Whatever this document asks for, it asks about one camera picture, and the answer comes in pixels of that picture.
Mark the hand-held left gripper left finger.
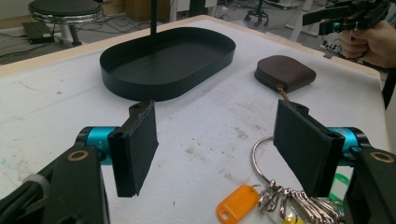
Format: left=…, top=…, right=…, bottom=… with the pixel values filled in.
left=107, top=100, right=159, bottom=198

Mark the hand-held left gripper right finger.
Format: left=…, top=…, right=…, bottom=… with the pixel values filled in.
left=273, top=99, right=346, bottom=198

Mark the brown leather pouch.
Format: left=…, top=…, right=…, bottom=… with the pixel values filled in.
left=254, top=55, right=318, bottom=103

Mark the black oval tray with stand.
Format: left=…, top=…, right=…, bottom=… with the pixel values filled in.
left=99, top=0, right=236, bottom=103

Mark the key bunch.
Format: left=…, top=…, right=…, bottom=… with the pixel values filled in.
left=217, top=135, right=351, bottom=224

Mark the black wheeled chair base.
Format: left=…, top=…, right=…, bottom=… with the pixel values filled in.
left=244, top=0, right=271, bottom=28

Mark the white table cover sheet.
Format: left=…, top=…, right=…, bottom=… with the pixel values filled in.
left=0, top=20, right=390, bottom=224

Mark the black box on floor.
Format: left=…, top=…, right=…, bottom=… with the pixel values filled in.
left=21, top=21, right=56, bottom=45

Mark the black round stool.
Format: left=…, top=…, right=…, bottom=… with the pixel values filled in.
left=28, top=0, right=104, bottom=47

